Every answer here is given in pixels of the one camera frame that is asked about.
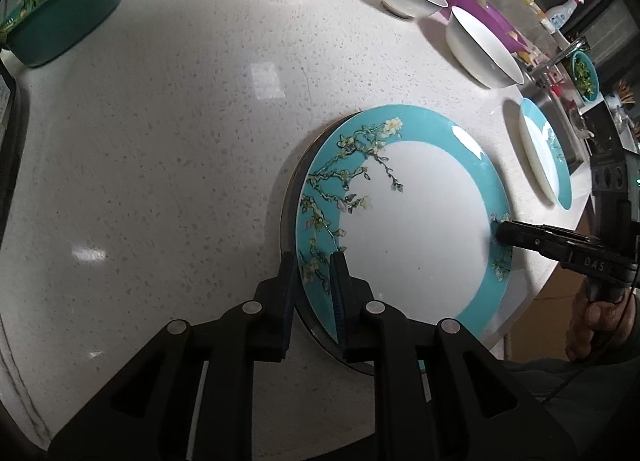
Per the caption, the teal basin with greens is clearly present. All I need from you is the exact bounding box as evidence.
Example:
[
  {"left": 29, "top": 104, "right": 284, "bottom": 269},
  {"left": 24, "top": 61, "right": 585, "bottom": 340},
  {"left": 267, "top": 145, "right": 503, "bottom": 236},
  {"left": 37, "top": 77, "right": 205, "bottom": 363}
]
[{"left": 0, "top": 0, "right": 126, "bottom": 68}]

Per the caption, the purple cutting board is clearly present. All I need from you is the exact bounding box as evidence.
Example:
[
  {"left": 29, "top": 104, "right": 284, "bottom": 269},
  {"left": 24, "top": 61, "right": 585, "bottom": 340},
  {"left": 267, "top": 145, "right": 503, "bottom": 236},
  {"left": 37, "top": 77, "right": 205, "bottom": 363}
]
[{"left": 432, "top": 0, "right": 531, "bottom": 54}]

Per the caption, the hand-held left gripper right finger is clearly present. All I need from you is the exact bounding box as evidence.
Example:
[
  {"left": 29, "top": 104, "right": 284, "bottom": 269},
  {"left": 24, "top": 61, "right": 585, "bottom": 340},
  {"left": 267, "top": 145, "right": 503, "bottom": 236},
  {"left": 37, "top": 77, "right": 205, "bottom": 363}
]
[{"left": 330, "top": 251, "right": 566, "bottom": 461}]

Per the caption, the white spray bottle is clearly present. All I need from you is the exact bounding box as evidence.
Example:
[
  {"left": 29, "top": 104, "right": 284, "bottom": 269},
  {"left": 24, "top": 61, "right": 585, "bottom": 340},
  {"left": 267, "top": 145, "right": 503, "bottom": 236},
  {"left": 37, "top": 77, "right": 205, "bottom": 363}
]
[{"left": 542, "top": 0, "right": 586, "bottom": 34}]

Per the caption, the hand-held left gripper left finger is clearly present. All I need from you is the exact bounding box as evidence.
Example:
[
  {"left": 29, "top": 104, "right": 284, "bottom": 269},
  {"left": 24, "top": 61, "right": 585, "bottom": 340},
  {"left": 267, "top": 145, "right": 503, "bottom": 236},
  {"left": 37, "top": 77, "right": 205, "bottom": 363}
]
[{"left": 47, "top": 250, "right": 301, "bottom": 461}]

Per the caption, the large teal floral plate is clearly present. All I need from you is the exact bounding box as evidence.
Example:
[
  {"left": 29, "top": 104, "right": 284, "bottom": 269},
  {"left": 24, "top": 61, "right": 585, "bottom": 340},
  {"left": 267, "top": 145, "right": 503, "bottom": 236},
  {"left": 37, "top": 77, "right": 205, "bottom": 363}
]
[{"left": 297, "top": 105, "right": 515, "bottom": 347}]

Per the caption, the metal faucet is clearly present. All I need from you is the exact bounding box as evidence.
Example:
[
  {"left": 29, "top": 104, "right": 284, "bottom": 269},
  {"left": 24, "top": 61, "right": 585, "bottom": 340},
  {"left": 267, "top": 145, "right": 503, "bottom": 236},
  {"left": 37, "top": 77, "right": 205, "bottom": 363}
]
[{"left": 530, "top": 36, "right": 588, "bottom": 74}]

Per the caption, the cardboard box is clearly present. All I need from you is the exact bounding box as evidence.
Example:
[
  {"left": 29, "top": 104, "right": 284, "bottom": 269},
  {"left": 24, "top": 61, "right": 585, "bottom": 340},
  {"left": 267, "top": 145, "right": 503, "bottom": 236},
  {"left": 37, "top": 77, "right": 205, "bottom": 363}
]
[{"left": 510, "top": 266, "right": 591, "bottom": 364}]

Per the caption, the bundle of wooden chopsticks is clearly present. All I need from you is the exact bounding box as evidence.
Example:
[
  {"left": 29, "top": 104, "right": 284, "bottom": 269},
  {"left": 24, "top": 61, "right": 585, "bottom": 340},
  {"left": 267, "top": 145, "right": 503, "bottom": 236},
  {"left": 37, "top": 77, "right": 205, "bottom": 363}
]
[{"left": 612, "top": 81, "right": 640, "bottom": 107}]

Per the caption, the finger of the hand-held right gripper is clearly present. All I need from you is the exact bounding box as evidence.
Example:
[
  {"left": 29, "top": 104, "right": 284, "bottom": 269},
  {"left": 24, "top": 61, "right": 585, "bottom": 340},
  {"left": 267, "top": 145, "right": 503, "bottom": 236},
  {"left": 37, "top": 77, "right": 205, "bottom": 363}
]
[{"left": 492, "top": 220, "right": 591, "bottom": 262}]

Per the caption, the small teal floral plate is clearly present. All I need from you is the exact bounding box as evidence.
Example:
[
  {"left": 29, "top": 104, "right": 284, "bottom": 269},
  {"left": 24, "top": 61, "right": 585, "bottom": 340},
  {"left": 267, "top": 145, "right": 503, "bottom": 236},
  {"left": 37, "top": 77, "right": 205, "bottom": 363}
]
[{"left": 517, "top": 98, "right": 573, "bottom": 210}]

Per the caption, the person's right hand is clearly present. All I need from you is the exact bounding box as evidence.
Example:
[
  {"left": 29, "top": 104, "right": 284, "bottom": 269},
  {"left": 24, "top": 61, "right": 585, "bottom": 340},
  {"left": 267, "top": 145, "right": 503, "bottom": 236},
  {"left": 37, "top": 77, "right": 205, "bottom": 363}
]
[{"left": 566, "top": 286, "right": 633, "bottom": 362}]

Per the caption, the person's right forearm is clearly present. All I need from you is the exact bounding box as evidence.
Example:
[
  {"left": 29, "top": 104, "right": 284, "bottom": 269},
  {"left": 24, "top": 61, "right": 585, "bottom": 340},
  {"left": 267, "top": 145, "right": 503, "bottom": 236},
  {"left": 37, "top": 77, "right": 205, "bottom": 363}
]
[{"left": 500, "top": 351, "right": 640, "bottom": 461}]

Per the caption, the dark plate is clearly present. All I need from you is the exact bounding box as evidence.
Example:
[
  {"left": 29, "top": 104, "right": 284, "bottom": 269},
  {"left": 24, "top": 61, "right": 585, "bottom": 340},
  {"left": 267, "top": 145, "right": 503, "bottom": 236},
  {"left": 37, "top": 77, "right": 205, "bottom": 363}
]
[{"left": 279, "top": 111, "right": 376, "bottom": 377}]

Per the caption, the green bowl of chopped greens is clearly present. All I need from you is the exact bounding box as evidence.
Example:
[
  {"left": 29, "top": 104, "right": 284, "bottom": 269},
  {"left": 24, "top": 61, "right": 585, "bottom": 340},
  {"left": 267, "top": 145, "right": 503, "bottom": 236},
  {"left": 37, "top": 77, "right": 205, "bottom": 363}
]
[{"left": 570, "top": 50, "right": 600, "bottom": 104}]

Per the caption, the metal sink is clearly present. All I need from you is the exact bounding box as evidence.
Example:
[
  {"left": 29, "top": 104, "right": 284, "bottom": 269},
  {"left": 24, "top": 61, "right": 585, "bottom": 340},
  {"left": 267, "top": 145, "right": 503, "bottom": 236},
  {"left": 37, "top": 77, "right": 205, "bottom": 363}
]
[{"left": 525, "top": 61, "right": 596, "bottom": 177}]

